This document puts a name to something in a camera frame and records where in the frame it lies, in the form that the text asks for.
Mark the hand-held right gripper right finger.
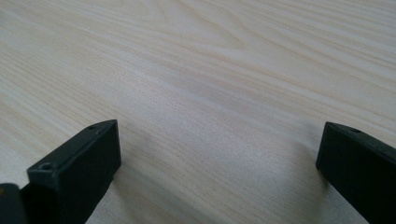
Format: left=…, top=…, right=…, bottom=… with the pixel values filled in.
left=315, top=121, right=396, bottom=224

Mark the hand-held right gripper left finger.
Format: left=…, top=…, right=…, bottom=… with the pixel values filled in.
left=20, top=119, right=122, bottom=224

